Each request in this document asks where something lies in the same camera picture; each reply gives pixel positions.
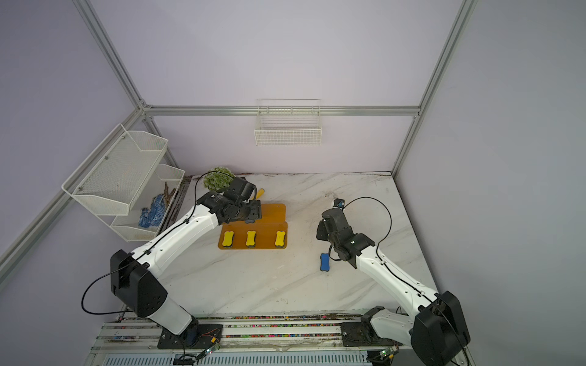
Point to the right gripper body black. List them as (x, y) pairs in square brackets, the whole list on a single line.
[(324, 234)]

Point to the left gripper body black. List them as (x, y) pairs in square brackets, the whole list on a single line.
[(249, 211)]

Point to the blue eraser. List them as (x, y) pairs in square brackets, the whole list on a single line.
[(325, 262)]

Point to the yellow eraser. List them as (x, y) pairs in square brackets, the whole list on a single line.
[(227, 241), (280, 239), (251, 239)]

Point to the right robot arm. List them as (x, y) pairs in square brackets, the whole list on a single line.
[(433, 325)]

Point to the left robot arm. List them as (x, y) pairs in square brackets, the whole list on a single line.
[(135, 276)]

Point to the orange wooden two-tier shelf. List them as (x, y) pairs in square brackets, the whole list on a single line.
[(273, 219)]

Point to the green succulent in white pot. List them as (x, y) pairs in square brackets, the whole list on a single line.
[(218, 179)]

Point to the blue crumpled item in bin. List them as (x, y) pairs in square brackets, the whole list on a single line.
[(153, 215)]

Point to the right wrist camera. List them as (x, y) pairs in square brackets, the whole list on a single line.
[(339, 203)]

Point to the white wire wall basket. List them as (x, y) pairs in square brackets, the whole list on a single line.
[(288, 122)]

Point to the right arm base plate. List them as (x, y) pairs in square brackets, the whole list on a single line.
[(355, 334)]

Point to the white mesh lower wall bin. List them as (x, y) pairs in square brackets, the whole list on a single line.
[(165, 180)]

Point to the white mesh wall bin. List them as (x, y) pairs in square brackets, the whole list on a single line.
[(165, 180), (110, 181)]

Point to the aluminium rail base frame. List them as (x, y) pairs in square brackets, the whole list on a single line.
[(299, 339)]

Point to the white mesh upper wall bin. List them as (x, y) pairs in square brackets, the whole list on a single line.
[(110, 181)]

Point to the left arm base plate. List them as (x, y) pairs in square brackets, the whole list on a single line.
[(202, 336)]

